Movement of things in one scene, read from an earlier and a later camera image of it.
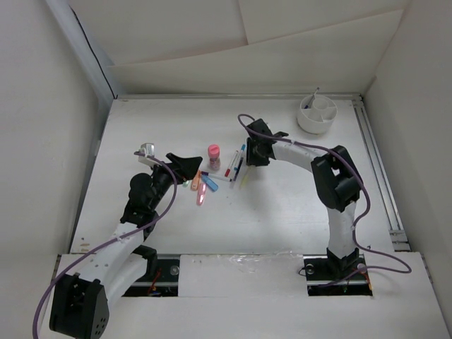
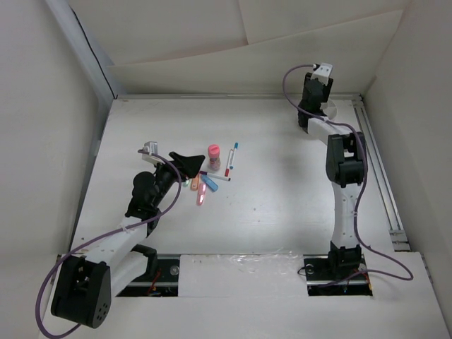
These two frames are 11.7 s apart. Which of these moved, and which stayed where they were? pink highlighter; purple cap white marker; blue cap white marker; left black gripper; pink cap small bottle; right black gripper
Moved: right black gripper; blue cap white marker
Stayed: pink cap small bottle; left black gripper; pink highlighter; purple cap white marker
